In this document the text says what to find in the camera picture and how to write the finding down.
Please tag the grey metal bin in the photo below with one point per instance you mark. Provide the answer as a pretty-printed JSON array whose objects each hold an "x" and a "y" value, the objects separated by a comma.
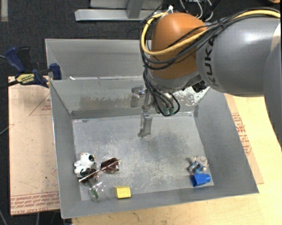
[{"x": 137, "y": 151}]

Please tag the white and black toy cow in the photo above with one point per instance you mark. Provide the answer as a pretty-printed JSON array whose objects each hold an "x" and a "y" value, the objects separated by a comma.
[{"x": 84, "y": 163}]

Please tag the blue plastic block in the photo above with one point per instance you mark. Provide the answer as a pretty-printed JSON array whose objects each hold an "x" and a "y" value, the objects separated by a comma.
[{"x": 200, "y": 179}]

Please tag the grey and blue small toy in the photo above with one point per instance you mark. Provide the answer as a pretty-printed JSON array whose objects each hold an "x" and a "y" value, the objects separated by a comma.
[{"x": 196, "y": 166}]

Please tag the brown cardboard board red print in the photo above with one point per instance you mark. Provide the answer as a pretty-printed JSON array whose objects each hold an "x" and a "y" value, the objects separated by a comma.
[{"x": 32, "y": 141}]

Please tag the brown sunglasses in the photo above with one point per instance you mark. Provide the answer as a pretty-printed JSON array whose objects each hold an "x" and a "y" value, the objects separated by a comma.
[{"x": 109, "y": 165}]

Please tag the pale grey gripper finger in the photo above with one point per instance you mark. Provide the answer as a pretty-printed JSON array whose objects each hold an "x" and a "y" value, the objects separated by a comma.
[
  {"x": 148, "y": 125},
  {"x": 141, "y": 133}
]

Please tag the clear glass thing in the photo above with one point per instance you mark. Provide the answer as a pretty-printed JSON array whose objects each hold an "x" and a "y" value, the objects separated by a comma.
[{"x": 96, "y": 192}]

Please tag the yellow box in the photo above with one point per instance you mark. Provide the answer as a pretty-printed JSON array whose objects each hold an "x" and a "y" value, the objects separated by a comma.
[{"x": 122, "y": 192}]

